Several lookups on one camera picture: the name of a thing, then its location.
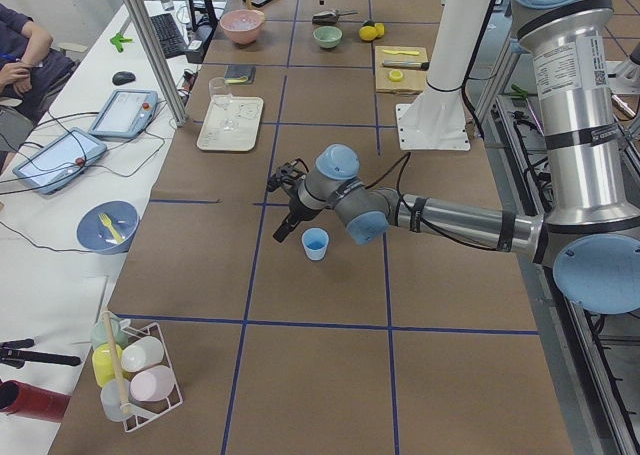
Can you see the green clamp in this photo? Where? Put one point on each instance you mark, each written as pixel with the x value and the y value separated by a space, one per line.
pixel 119 40

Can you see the green plastic cup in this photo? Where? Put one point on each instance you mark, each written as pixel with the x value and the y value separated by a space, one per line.
pixel 118 326

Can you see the lemon half slice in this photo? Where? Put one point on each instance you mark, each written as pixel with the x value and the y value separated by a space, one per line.
pixel 396 75

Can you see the yellow plastic cup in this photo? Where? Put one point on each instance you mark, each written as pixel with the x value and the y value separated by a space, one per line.
pixel 102 365

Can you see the yellow plastic knife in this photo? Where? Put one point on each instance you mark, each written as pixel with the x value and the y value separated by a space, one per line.
pixel 413 53

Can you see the pink plastic cup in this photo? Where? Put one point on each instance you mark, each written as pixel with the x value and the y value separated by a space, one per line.
pixel 153 384

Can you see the black tripod handle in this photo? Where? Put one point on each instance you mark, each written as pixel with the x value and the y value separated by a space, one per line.
pixel 16 354

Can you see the mint green bowl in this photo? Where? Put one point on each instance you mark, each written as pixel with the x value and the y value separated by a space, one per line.
pixel 327 37

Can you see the far teach pendant tablet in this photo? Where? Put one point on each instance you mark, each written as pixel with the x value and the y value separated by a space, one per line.
pixel 125 114

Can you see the clear wine glass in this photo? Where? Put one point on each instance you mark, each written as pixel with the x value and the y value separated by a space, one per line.
pixel 221 97

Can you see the translucent plastic cup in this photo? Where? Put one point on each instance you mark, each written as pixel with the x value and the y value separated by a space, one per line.
pixel 111 403

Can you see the black computer mouse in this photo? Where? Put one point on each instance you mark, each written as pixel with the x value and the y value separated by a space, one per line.
pixel 123 77

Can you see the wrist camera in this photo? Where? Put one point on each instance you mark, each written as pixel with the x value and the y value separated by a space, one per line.
pixel 287 176

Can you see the seated person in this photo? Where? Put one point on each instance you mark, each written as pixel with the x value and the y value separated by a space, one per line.
pixel 31 70

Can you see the light blue plastic cup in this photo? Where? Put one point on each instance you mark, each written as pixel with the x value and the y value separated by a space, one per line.
pixel 315 243

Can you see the grey and yellow sponge cloth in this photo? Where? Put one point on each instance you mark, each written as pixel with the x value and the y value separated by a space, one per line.
pixel 239 74

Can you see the aluminium frame post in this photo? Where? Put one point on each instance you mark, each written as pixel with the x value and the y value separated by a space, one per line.
pixel 151 45

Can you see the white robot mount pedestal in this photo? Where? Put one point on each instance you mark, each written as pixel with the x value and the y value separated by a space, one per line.
pixel 435 120

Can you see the pink bowl with ice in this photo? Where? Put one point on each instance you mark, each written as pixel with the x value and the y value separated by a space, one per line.
pixel 242 26

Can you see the cream bear serving tray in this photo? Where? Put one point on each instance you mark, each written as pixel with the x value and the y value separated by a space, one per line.
pixel 247 112

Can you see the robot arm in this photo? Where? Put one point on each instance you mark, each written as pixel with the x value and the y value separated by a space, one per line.
pixel 589 238

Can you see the black keyboard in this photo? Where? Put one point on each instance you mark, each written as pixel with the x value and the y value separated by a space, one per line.
pixel 168 34

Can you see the white plastic cup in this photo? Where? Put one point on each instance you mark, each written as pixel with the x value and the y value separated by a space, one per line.
pixel 143 353

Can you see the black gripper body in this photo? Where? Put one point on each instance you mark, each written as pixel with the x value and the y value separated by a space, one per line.
pixel 296 212

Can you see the white wire cup rack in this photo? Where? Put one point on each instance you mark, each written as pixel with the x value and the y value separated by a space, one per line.
pixel 142 413

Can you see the near teach pendant tablet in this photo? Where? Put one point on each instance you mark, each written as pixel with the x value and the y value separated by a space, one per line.
pixel 59 162

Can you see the blue bowl with fork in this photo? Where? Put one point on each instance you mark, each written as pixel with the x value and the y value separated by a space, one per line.
pixel 92 235

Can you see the wooden cutting board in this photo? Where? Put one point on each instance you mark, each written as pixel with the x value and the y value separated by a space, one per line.
pixel 414 81

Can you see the metal ice scoop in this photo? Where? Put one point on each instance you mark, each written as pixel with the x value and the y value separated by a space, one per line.
pixel 330 17

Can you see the whole yellow lemon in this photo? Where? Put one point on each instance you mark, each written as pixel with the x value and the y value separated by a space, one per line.
pixel 368 33

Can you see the teach pendant tablet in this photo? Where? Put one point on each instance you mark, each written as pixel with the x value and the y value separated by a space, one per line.
pixel 125 114
pixel 59 162

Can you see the metal cylinder handle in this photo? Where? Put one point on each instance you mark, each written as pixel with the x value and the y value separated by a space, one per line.
pixel 410 65

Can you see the yellow plastic fork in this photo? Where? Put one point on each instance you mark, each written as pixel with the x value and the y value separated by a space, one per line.
pixel 108 224

